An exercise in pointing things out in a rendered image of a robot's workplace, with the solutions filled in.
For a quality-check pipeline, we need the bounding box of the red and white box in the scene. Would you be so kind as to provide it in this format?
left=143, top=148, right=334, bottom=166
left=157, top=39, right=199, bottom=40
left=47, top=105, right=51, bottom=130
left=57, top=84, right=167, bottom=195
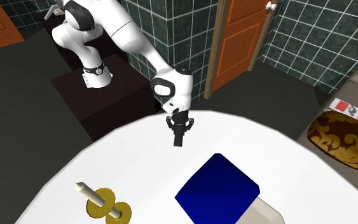
left=328, top=97, right=358, bottom=120

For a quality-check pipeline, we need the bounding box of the cream rod with yellow discs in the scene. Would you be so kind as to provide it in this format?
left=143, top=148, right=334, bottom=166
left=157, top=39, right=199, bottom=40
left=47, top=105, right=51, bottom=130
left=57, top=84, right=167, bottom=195
left=74, top=181, right=133, bottom=224

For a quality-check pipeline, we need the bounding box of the orange door with white knob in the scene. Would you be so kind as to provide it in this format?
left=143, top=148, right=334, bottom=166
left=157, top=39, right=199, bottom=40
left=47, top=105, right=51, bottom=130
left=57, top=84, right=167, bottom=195
left=203, top=0, right=280, bottom=101

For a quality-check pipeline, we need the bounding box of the blue and beige block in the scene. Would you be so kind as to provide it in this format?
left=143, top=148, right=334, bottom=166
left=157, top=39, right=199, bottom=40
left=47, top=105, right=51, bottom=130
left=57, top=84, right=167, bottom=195
left=174, top=153, right=287, bottom=224

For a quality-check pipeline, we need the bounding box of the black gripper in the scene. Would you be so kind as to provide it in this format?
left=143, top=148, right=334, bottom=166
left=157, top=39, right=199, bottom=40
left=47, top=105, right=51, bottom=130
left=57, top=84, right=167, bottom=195
left=165, top=109, right=195, bottom=147

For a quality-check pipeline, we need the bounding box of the brown and gold patterned cushion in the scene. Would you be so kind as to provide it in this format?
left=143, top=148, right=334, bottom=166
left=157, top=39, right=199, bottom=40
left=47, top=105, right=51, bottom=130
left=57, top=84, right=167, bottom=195
left=306, top=110, right=358, bottom=172

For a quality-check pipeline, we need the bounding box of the dark robot stand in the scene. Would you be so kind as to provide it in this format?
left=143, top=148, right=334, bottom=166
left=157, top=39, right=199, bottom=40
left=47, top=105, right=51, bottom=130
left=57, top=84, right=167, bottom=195
left=50, top=54, right=158, bottom=142

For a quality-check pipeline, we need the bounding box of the white round table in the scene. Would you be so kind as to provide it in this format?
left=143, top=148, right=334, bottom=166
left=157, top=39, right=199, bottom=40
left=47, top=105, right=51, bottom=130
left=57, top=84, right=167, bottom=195
left=14, top=109, right=358, bottom=224

